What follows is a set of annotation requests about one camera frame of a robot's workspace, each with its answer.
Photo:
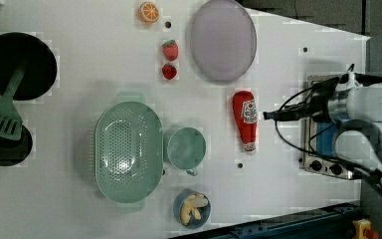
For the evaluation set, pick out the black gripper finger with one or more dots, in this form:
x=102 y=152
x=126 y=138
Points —
x=268 y=116

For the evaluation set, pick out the green perforated strainer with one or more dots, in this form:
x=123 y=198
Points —
x=128 y=152

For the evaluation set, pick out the plush orange slice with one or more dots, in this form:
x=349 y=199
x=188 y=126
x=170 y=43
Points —
x=148 y=13

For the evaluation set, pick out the green mug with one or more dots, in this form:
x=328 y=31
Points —
x=184 y=148

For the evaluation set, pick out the green slotted spatula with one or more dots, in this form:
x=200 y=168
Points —
x=10 y=119

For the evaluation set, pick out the plush banana pieces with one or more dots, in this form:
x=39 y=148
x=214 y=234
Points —
x=190 y=208

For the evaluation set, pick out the toy stove with blue top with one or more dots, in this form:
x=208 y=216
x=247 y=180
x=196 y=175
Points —
x=319 y=130

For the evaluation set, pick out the black round pan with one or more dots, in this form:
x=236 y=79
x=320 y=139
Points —
x=18 y=49

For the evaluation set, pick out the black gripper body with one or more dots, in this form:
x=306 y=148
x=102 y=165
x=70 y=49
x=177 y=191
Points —
x=314 y=106

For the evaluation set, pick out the grey round plate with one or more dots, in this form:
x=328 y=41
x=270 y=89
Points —
x=223 y=40

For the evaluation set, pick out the blue bowl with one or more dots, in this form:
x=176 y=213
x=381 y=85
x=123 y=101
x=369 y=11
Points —
x=194 y=224

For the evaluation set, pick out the black round pot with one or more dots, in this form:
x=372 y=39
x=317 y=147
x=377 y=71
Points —
x=13 y=152

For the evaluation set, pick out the smaller plush strawberry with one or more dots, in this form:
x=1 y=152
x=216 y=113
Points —
x=169 y=72

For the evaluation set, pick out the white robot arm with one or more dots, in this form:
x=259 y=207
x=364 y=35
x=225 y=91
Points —
x=349 y=108

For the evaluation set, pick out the yellow and red object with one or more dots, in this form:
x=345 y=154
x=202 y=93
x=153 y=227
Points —
x=363 y=230

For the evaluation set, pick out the red plush ketchup bottle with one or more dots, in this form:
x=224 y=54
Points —
x=246 y=118

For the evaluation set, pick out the larger plush strawberry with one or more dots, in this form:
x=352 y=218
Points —
x=170 y=50

